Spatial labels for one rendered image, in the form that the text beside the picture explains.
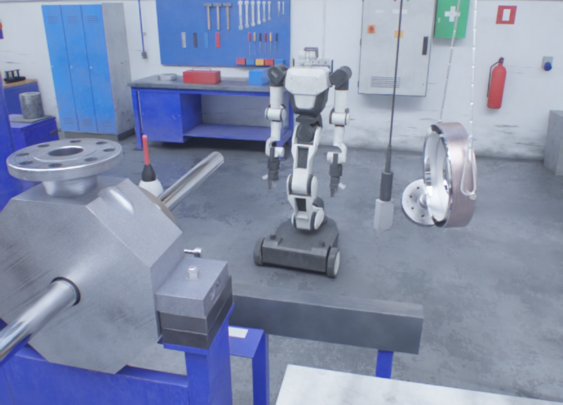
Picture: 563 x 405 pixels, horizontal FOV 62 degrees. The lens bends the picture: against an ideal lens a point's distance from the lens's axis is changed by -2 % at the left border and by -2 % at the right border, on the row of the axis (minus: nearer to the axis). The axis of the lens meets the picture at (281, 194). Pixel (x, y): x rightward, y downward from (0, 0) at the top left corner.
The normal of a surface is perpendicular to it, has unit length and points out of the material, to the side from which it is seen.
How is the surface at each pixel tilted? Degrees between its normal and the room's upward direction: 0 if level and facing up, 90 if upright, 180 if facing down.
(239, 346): 0
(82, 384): 90
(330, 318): 90
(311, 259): 90
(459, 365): 0
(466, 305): 0
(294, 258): 90
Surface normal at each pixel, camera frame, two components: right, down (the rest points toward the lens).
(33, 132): 0.97, 0.09
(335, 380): 0.00, -0.93
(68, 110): -0.24, 0.36
